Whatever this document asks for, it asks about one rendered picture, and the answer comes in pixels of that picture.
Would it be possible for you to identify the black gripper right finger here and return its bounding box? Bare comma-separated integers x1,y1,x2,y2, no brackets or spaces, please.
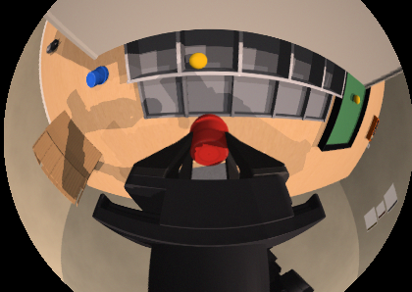
225,131,289,182

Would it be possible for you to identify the blue round disc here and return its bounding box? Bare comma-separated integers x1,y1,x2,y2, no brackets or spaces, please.
86,66,109,88

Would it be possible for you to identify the orange digital multimeter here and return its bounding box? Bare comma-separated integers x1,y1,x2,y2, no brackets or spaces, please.
366,116,380,141

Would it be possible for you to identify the green tray with black rim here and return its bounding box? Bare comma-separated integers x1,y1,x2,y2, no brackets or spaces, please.
318,72,371,152

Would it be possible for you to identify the red plug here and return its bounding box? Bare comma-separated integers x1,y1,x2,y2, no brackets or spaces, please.
189,114,229,166

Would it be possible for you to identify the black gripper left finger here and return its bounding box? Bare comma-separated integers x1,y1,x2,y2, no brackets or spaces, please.
129,131,193,179

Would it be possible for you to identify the grey slanted panel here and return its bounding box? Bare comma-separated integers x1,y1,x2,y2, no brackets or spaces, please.
43,0,403,122

